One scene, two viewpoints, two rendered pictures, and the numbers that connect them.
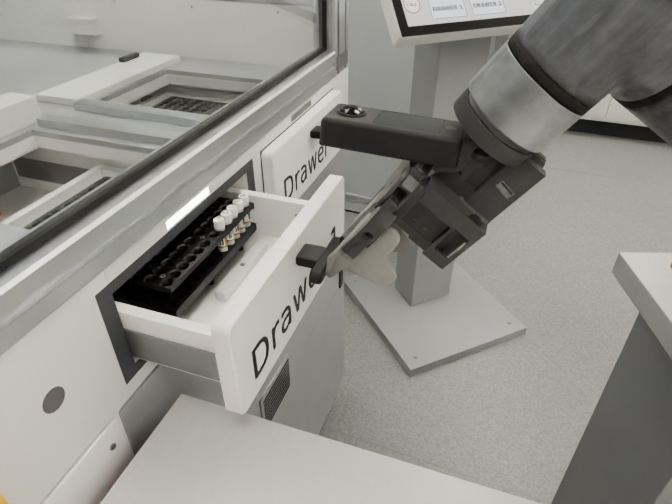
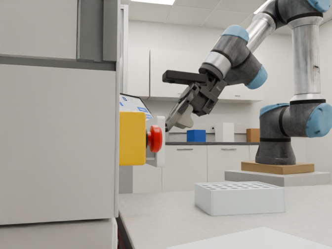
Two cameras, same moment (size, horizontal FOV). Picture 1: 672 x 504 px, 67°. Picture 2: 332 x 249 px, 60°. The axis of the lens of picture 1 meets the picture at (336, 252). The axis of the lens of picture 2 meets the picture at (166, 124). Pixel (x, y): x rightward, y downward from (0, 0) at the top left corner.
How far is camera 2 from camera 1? 0.59 m
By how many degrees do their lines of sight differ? 50
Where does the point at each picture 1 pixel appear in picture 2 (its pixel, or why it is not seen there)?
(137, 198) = not seen: hidden behind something
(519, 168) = (221, 81)
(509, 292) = not seen: outside the picture
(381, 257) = (188, 115)
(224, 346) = (162, 124)
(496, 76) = (212, 56)
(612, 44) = (235, 46)
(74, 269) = not seen: hidden behind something
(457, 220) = (210, 95)
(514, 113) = (220, 62)
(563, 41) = (225, 46)
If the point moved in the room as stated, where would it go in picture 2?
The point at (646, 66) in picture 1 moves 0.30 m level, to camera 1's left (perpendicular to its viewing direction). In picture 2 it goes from (241, 53) to (148, 29)
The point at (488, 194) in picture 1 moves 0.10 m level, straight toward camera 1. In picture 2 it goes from (215, 90) to (232, 82)
